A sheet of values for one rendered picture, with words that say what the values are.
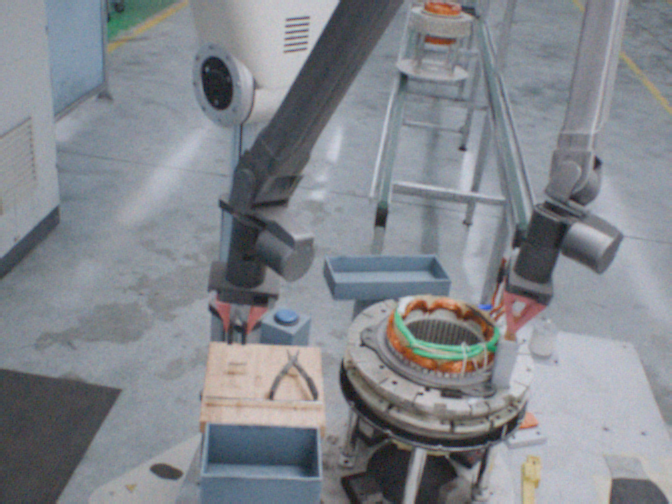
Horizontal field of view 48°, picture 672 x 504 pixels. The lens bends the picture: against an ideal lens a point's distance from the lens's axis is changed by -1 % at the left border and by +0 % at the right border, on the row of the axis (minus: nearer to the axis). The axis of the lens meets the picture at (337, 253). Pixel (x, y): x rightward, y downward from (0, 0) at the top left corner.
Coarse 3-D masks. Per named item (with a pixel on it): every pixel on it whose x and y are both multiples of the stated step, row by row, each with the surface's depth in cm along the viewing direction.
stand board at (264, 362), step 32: (224, 352) 127; (256, 352) 128; (224, 384) 120; (256, 384) 120; (288, 384) 121; (320, 384) 122; (224, 416) 113; (256, 416) 114; (288, 416) 115; (320, 416) 115
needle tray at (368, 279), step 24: (336, 264) 161; (360, 264) 162; (384, 264) 164; (408, 264) 165; (432, 264) 166; (336, 288) 151; (360, 288) 153; (384, 288) 154; (408, 288) 155; (432, 288) 156; (360, 312) 161
